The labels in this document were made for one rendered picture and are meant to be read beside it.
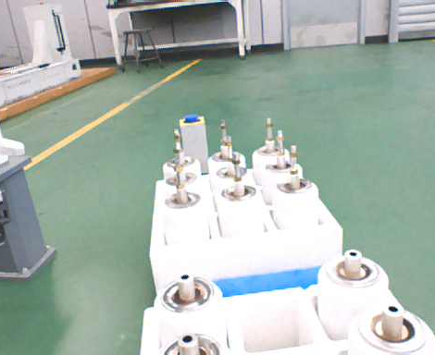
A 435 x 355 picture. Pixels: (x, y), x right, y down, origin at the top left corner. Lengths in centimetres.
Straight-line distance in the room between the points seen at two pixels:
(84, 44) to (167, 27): 126
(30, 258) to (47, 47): 343
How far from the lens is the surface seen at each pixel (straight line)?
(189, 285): 59
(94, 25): 646
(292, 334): 76
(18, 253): 123
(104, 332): 99
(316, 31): 580
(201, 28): 595
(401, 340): 55
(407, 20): 587
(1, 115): 346
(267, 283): 88
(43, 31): 450
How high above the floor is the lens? 62
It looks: 22 degrees down
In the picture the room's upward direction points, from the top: 6 degrees counter-clockwise
